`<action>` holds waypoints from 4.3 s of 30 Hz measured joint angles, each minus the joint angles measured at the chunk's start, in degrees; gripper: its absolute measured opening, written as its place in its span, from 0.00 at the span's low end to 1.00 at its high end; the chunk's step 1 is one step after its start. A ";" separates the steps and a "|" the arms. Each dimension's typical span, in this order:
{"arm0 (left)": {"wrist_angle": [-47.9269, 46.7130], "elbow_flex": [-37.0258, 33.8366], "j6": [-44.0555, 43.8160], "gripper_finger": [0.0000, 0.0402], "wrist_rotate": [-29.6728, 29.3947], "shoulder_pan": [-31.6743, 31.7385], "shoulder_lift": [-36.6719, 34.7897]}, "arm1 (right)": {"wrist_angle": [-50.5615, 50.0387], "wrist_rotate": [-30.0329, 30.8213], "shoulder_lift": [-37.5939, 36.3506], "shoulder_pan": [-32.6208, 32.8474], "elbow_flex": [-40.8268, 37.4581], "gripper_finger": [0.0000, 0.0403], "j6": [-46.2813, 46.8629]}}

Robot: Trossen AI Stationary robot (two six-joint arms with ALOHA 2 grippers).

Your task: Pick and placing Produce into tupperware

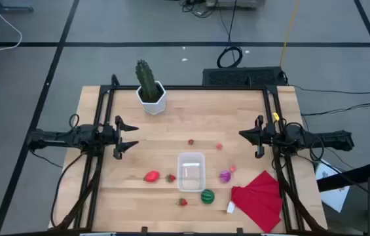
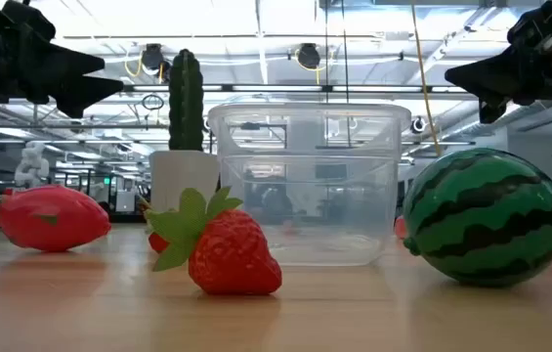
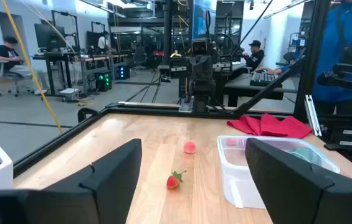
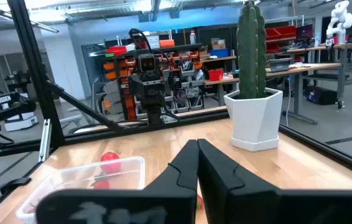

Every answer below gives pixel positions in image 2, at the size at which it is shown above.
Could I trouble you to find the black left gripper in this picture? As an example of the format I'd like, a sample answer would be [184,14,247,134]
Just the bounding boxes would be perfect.
[0,0,125,119]

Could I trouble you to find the green striped toy watermelon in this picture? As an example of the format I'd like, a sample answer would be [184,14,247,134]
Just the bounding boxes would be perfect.
[401,147,552,288]

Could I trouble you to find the red fruit with green spots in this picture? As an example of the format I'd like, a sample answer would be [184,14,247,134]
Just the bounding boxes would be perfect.
[0,184,113,253]

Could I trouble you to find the small strawberry with leaves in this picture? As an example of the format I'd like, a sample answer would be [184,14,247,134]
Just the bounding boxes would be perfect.
[147,231,172,255]

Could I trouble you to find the large strawberry with cloth leaves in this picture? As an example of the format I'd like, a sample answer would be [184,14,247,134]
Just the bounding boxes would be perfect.
[144,185,284,297]

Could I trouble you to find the clear plastic tupperware container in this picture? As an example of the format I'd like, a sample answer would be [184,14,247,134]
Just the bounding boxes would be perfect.
[207,101,412,268]

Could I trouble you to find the white robot figure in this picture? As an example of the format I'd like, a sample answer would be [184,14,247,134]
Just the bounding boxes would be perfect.
[14,141,51,190]

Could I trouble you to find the yellow hanging cable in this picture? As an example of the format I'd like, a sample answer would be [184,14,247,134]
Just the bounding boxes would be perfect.
[410,0,443,157]

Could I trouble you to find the black ceiling cord reel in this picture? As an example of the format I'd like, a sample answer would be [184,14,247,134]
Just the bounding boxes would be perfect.
[409,115,428,136]
[297,42,322,70]
[139,42,165,72]

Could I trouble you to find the black hanging cable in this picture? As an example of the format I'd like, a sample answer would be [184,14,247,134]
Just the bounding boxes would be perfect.
[322,0,330,148]
[341,0,351,148]

